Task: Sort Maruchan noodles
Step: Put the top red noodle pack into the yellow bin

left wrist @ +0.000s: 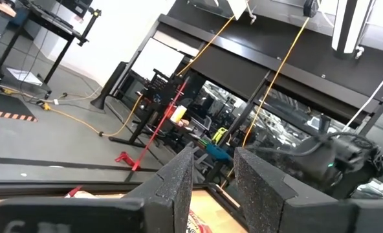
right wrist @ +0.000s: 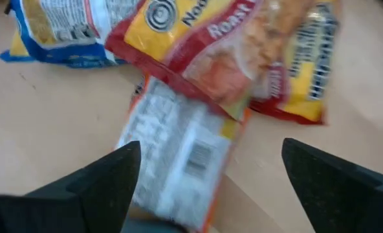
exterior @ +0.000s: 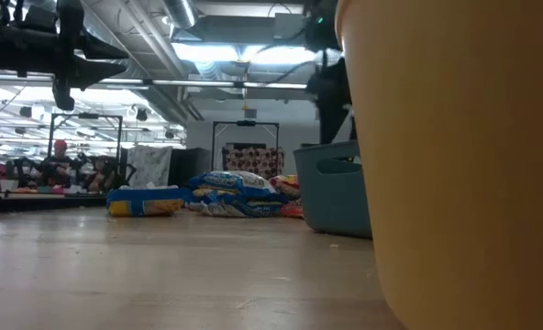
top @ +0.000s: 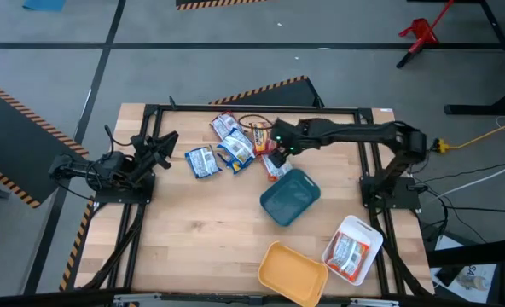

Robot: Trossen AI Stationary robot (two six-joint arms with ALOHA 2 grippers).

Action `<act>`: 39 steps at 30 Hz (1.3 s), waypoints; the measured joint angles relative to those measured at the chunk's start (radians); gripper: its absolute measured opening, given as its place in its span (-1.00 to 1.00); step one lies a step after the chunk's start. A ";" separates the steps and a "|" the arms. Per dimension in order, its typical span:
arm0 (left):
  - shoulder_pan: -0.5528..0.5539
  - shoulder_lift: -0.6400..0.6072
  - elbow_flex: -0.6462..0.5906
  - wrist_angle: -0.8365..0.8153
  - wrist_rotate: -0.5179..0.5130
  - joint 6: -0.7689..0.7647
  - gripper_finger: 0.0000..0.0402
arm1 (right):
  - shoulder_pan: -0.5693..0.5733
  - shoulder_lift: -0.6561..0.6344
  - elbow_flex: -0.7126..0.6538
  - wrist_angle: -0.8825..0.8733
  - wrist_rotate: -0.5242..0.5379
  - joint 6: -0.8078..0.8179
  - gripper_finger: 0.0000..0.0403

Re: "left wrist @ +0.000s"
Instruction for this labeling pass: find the yellow-green object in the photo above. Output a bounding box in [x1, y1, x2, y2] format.
[211, 126, 228, 145]

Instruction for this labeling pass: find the black workstation frame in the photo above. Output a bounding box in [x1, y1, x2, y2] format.
[109, 12, 383, 137]

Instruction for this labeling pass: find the orange cable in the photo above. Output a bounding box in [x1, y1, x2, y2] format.
[241, 16, 311, 148]
[176, 14, 236, 78]

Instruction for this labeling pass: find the black orange-striped floor mat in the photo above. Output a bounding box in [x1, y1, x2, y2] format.
[0, 89, 39, 123]

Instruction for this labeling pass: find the blue object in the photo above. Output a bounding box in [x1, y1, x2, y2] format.
[205, 143, 233, 163]

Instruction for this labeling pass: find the white cable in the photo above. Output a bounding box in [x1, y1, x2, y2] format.
[341, 60, 383, 132]

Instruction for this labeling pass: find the white paper sheet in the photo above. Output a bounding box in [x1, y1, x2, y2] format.
[6, 67, 44, 87]

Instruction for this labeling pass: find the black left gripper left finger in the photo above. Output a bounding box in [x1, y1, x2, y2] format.
[123, 146, 195, 233]

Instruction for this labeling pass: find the orange extension cord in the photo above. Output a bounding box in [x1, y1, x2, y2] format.
[36, 93, 144, 138]

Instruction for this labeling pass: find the black desk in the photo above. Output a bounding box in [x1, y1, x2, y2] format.
[0, 0, 102, 100]

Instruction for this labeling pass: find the black post with foot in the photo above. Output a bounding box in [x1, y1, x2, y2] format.
[90, 61, 129, 111]

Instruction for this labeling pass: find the yellow cup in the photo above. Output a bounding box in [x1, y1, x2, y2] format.
[170, 104, 188, 124]

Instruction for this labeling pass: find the white board panel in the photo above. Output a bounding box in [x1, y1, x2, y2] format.
[131, 38, 186, 82]

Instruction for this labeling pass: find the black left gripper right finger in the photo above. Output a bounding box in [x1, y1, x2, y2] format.
[233, 147, 351, 233]

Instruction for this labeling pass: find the red noodle packet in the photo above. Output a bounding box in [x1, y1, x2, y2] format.
[186, 209, 213, 233]

